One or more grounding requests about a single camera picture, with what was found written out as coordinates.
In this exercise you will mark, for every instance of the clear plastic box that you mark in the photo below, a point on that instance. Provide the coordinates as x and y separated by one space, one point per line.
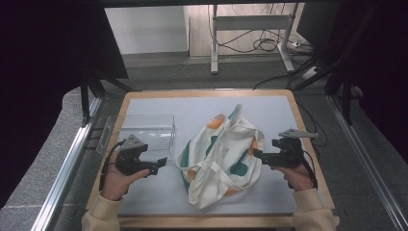
150 128

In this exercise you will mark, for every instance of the white metal desk frame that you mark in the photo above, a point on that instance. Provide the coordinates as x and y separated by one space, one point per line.
250 22

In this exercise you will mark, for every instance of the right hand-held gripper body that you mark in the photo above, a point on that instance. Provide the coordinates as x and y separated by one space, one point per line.
290 155

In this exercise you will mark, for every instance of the white power strip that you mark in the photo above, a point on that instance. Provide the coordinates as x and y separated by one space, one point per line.
310 73

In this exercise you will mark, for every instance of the dark curtain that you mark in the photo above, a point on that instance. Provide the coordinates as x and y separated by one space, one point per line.
391 80
32 80

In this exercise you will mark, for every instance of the person's left hand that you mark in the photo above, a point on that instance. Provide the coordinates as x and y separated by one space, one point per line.
114 184

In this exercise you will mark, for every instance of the black metal stand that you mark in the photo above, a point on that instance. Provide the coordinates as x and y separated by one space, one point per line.
346 96
84 102

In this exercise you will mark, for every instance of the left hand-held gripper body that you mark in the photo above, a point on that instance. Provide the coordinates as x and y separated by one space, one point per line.
130 159

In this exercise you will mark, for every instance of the person's right hand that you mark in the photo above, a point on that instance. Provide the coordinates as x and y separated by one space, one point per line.
300 179

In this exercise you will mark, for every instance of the white patterned tote bag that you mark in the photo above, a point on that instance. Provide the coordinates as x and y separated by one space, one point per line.
224 144

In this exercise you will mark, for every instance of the white cabinet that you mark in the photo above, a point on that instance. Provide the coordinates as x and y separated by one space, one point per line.
144 29

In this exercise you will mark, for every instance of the white table mat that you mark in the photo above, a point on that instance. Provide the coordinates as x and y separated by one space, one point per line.
192 109

